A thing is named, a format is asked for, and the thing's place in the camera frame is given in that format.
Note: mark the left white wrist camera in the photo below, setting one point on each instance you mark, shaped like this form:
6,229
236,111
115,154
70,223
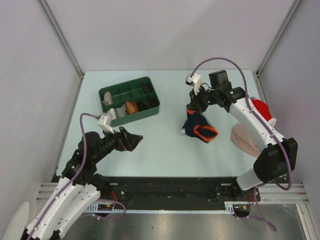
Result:
104,122

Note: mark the black rolled cloth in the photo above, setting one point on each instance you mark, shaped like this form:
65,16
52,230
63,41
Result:
152,102
146,88
142,106

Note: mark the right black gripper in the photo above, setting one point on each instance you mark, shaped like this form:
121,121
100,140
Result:
195,104

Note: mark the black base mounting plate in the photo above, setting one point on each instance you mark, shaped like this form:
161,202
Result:
126,189

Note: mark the green compartment organizer tray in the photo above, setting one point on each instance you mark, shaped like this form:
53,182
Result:
128,91

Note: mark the black rolled cloth back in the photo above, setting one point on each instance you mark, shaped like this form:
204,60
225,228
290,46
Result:
146,88

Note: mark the aluminium frame rail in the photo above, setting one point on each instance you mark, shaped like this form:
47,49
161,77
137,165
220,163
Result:
269,194

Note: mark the slotted cable duct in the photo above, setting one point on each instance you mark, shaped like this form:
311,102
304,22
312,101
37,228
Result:
227,208

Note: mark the black rolled cloth front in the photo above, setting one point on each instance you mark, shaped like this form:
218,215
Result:
142,106

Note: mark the orange rolled cloth in tray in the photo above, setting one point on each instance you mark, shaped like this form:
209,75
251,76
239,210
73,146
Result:
131,107

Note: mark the white rolled cloth in tray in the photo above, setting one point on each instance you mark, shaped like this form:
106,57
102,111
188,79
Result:
113,113

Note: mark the grey rolled cloth in tray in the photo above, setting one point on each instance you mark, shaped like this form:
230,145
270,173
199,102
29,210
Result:
121,111

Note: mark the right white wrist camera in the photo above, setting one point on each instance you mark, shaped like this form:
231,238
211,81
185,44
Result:
195,81

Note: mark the red white underwear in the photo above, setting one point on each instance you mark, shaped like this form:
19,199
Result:
264,110

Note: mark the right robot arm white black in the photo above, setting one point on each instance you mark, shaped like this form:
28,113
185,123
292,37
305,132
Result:
278,154

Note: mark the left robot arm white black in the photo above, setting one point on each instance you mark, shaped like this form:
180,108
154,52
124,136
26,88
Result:
80,185

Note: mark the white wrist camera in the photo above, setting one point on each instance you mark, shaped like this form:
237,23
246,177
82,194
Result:
104,122
195,81

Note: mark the pink underwear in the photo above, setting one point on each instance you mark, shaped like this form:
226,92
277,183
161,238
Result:
241,137

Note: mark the beige rolled cloth in tray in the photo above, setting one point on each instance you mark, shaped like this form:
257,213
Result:
107,98

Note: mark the navy orange underwear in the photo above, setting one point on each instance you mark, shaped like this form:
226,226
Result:
197,126

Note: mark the black rolled cloth right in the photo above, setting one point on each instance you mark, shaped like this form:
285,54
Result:
152,102

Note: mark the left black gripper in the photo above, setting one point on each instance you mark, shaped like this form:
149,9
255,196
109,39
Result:
123,143

